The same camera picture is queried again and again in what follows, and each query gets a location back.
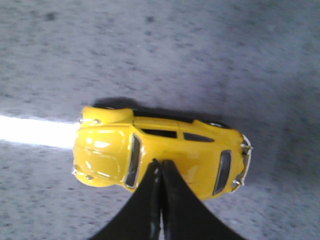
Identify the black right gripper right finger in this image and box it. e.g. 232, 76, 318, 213
162, 160, 243, 240

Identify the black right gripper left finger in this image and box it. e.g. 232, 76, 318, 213
91, 159, 162, 240

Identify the yellow toy beetle car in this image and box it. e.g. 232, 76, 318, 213
72, 106, 253, 200

